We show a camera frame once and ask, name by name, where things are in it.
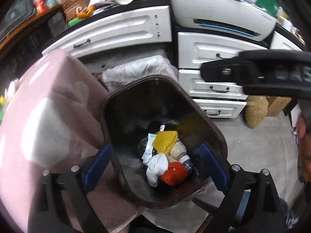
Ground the dark brown trash bin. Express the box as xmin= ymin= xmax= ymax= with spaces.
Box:
xmin=101 ymin=75 xmax=228 ymax=209

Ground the wooden counter shelf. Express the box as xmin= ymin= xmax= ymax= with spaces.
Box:
xmin=1 ymin=5 xmax=63 ymax=53

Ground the pink polka dot tablecloth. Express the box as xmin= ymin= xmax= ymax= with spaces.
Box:
xmin=0 ymin=48 xmax=147 ymax=233

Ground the white drawer cabinet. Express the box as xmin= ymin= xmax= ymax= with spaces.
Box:
xmin=42 ymin=5 xmax=306 ymax=118

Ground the cardboard box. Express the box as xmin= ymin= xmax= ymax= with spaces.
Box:
xmin=266 ymin=96 xmax=292 ymax=117

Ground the white fluffy stool cushion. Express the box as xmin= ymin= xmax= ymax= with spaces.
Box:
xmin=102 ymin=55 xmax=178 ymax=92

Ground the tan burlap sack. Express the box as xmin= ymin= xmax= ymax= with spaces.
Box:
xmin=245 ymin=95 xmax=268 ymax=128

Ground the red tin can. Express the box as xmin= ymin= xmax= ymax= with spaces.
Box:
xmin=34 ymin=0 xmax=47 ymax=14

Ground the orange green peeler tool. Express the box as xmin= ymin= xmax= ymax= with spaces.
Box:
xmin=67 ymin=5 xmax=95 ymax=27

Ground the white tissue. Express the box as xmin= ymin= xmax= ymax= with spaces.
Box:
xmin=146 ymin=153 xmax=168 ymax=187
xmin=4 ymin=78 xmax=20 ymax=104

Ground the small white drink bottle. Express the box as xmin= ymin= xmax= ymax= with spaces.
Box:
xmin=167 ymin=139 xmax=190 ymax=165

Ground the yellow foam fruit net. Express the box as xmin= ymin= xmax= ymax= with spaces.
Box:
xmin=153 ymin=130 xmax=178 ymax=155

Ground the white printer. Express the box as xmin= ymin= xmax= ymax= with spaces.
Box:
xmin=170 ymin=0 xmax=276 ymax=42

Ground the orange foam fruit net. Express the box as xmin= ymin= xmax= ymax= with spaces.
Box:
xmin=159 ymin=162 xmax=188 ymax=186

